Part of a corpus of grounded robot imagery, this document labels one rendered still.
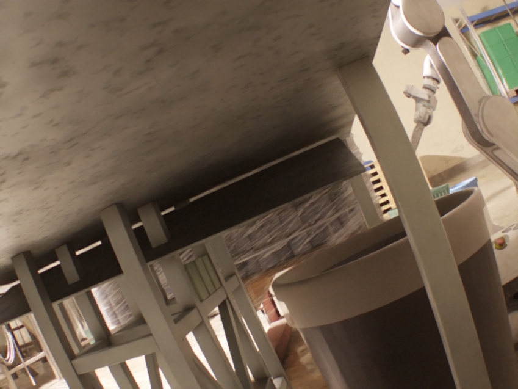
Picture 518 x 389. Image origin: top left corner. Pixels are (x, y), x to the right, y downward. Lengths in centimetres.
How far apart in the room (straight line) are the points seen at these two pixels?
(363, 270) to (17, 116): 56
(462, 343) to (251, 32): 42
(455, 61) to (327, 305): 115
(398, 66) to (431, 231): 1073
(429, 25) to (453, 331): 127
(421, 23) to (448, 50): 13
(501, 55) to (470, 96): 886
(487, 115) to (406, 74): 959
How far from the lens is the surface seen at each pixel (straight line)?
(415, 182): 60
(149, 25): 30
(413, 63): 1138
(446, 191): 556
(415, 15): 175
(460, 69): 179
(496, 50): 1061
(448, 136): 1126
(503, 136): 175
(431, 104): 200
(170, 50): 35
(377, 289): 78
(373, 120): 60
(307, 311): 85
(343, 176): 97
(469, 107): 177
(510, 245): 156
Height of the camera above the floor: 69
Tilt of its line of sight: 2 degrees up
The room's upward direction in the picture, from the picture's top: 23 degrees counter-clockwise
